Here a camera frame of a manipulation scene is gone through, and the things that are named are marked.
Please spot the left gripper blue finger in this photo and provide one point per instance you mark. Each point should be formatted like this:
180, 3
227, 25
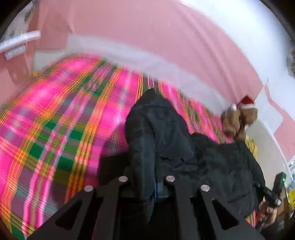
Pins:
161, 191

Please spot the black hooded jacket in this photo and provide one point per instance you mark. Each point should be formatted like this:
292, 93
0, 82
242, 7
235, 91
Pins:
159, 145

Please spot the person's right hand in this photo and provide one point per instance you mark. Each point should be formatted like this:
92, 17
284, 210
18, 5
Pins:
272, 214

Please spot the yellow cloth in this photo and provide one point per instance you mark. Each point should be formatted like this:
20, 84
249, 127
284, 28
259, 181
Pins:
250, 143

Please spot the brown teddy bear santa hat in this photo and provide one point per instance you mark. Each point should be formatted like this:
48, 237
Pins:
235, 119

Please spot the pink plaid bed sheet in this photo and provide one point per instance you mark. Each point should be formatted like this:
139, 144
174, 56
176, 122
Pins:
65, 129

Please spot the pineapple print fabric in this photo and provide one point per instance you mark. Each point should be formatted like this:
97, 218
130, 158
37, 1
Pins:
20, 23

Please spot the pink wall cloth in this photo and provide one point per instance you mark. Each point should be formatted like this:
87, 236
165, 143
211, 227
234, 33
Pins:
214, 51

